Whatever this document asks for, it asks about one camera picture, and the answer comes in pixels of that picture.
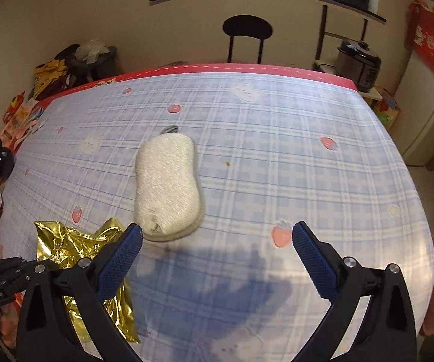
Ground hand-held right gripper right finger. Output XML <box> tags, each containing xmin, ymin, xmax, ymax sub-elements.
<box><xmin>291</xmin><ymin>221</ymin><xmax>417</xmax><ymax>362</ymax></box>

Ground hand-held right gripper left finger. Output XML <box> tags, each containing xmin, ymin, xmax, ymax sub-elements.
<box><xmin>16</xmin><ymin>222</ymin><xmax>144</xmax><ymax>362</ymax></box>

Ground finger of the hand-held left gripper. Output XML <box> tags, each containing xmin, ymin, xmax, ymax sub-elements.
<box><xmin>0</xmin><ymin>256</ymin><xmax>27</xmax><ymax>275</ymax></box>

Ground gold foil wrapper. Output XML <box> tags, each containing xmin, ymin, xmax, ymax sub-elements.
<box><xmin>34</xmin><ymin>217</ymin><xmax>142</xmax><ymax>345</ymax></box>

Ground white oval sponge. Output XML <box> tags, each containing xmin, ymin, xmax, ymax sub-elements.
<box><xmin>134</xmin><ymin>125</ymin><xmax>206</xmax><ymax>243</ymax></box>

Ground blue plaid tablecloth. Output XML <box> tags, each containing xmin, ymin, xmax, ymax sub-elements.
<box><xmin>0</xmin><ymin>70</ymin><xmax>434</xmax><ymax>362</ymax></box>

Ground colourful cardboard boxes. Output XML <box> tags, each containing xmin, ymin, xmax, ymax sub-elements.
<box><xmin>371</xmin><ymin>88</ymin><xmax>400</xmax><ymax>125</ymax></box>

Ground cream refrigerator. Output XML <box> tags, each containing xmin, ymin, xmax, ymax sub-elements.
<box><xmin>394</xmin><ymin>51</ymin><xmax>434</xmax><ymax>167</ymax></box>

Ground dark bin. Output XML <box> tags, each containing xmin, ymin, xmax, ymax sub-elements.
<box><xmin>70</xmin><ymin>47</ymin><xmax>123</xmax><ymax>84</ymax></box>

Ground black electric pressure cooker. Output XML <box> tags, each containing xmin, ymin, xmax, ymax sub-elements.
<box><xmin>334</xmin><ymin>39</ymin><xmax>382</xmax><ymax>93</ymax></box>

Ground pile of yellow dark clothes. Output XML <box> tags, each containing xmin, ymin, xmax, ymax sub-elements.
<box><xmin>34</xmin><ymin>44</ymin><xmax>89</xmax><ymax>99</ymax></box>

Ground red printed table cover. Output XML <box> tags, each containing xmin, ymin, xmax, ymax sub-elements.
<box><xmin>32</xmin><ymin>63</ymin><xmax>357</xmax><ymax>100</ymax></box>

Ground crumpled clear plastic bag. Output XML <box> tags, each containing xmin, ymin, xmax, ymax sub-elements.
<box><xmin>74</xmin><ymin>39</ymin><xmax>110</xmax><ymax>63</ymax></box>

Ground black round-backed chair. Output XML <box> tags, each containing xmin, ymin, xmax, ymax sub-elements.
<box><xmin>222</xmin><ymin>15</ymin><xmax>274</xmax><ymax>65</ymax></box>

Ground red printed cloth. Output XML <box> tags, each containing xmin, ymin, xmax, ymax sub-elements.
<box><xmin>405</xmin><ymin>0</ymin><xmax>434</xmax><ymax>80</ymax></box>

